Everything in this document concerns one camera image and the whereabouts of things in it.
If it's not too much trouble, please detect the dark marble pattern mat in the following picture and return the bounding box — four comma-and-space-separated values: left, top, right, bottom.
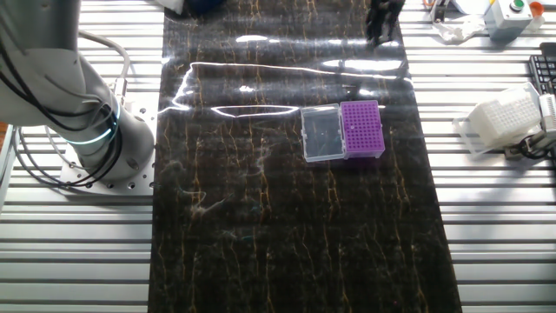
147, 0, 464, 313

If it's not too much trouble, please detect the black keyboard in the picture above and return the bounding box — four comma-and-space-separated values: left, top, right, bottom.
528, 42, 556, 95

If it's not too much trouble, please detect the grey hose cable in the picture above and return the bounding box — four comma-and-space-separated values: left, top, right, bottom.
77, 30, 131, 105

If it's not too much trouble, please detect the grey green button box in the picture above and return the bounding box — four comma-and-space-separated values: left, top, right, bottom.
483, 0, 534, 43

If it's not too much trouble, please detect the orange capped white object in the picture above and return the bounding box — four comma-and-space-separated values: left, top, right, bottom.
527, 1, 546, 34

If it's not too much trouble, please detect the white crumpled paper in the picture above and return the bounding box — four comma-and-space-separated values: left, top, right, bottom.
432, 16, 487, 45

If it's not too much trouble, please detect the black cable loop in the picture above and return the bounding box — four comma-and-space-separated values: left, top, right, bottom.
517, 137, 543, 161

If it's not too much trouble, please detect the white pipette tip box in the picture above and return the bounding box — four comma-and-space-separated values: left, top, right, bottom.
451, 81, 544, 156

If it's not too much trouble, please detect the purple pipette tip holder box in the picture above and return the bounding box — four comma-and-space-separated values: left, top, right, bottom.
300, 99, 387, 164

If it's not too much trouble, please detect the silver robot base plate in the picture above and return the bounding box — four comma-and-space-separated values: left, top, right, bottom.
58, 93, 158, 192

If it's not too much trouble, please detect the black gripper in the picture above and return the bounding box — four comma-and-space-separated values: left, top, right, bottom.
364, 0, 406, 47

